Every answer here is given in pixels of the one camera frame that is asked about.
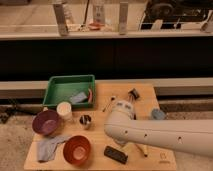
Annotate grey cloth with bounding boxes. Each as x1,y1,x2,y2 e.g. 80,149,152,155
37,135,70,162

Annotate grey sponge in tray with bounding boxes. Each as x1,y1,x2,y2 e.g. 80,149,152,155
70,92,87,104

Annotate purple bowl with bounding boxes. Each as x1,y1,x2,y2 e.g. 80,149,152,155
32,109,61,136

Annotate small metal cup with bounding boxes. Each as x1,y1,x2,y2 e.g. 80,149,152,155
79,115,92,130

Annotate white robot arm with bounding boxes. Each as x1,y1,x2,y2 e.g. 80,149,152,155
104,100,213,157

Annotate red-orange bowl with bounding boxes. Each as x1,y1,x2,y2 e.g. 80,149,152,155
63,135,91,166

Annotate red item in tray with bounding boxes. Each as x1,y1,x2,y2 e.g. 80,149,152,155
88,89,93,103

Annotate blue glass cup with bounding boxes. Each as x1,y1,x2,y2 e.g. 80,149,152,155
151,109,166,120

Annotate wooden board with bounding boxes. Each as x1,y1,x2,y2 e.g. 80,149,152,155
24,82,177,171

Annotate white paper cup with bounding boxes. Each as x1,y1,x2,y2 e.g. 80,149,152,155
56,102,73,121

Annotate green plastic tray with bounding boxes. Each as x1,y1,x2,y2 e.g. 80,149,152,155
43,75,96,109

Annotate black eraser block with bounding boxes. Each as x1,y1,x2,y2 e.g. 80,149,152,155
104,146,128,164

